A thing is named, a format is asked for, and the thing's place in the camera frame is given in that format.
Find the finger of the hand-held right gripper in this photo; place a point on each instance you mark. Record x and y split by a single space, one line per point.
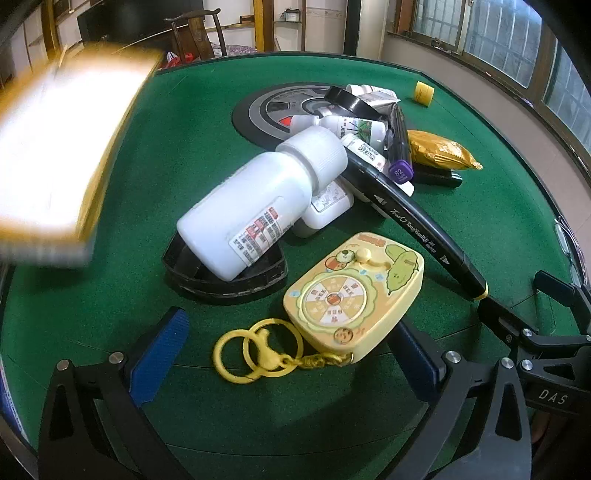
561 284
505 321

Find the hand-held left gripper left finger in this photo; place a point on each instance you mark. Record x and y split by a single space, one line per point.
159 357

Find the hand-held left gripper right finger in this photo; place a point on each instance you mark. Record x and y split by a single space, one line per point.
418 362

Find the black fan-shaped plastic part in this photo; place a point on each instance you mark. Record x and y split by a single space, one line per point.
184 263

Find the long black marker pen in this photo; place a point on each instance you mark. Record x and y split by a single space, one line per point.
415 217

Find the large white plastic bottle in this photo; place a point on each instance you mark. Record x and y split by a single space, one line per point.
244 203

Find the golden snack packet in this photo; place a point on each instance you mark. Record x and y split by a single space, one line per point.
438 147

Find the white bottle with green label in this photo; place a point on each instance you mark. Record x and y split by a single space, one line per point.
355 127

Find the yellow-taped white foam box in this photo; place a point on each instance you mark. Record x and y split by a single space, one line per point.
46 138

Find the black tape roll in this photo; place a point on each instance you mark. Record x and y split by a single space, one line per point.
351 104

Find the metal table-edge fitting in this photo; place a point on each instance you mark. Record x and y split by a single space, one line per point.
570 249

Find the short black marker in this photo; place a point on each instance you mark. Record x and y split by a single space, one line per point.
443 179

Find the small white grey-print bottle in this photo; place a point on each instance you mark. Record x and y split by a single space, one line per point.
323 207

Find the purple-capped black marker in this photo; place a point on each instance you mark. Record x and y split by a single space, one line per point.
399 152

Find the white bottle with black label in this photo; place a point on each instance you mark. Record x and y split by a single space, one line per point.
364 150

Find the small yellow cylinder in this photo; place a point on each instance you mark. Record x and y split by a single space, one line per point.
424 92

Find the barred window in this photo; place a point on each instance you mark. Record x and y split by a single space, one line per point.
498 37

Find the white squeeze tube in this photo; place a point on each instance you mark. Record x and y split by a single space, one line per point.
381 98

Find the small plain white bottle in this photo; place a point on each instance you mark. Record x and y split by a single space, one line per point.
302 123

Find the round wheel-print table centre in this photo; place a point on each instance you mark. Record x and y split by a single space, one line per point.
268 110

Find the red plastic bag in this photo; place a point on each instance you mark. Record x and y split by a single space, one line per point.
182 59

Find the floral cloth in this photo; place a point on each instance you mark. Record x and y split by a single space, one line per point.
233 48

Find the white standing air conditioner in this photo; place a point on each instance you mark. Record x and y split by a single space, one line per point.
371 27

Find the dark wooden chair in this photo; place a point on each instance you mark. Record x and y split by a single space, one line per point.
184 32

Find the black television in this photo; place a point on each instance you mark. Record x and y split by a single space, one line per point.
129 18

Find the small grey shelf device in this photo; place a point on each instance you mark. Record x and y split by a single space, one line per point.
292 14

